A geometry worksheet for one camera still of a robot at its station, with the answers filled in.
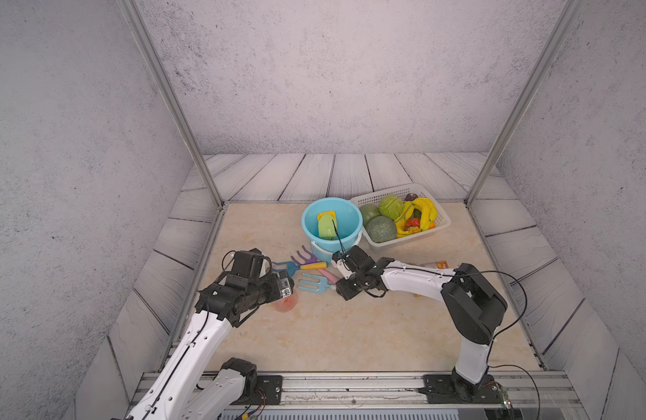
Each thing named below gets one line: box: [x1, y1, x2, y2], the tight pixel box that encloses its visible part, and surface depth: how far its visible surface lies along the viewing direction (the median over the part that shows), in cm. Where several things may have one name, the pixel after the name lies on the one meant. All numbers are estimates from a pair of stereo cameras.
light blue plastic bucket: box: [301, 196, 364, 264], surface depth 95 cm
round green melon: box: [365, 215, 397, 243], surface depth 98 cm
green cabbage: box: [378, 194, 405, 221], surface depth 104 cm
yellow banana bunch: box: [393, 196, 438, 237], surface depth 104 cm
